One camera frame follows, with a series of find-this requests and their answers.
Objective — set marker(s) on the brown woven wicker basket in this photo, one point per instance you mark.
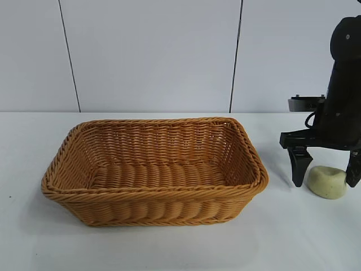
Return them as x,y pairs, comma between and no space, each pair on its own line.
158,175

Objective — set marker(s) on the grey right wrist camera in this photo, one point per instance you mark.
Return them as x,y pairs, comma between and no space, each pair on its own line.
306,104

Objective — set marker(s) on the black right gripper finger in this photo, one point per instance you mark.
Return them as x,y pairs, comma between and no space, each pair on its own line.
299,169
354,172

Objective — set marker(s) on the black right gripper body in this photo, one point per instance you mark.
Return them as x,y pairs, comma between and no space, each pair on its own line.
338,127

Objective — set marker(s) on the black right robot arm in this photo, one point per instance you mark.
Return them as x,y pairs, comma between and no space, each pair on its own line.
347,50

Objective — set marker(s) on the pale yellow egg yolk pastry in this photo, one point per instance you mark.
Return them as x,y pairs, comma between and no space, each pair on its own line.
324,182

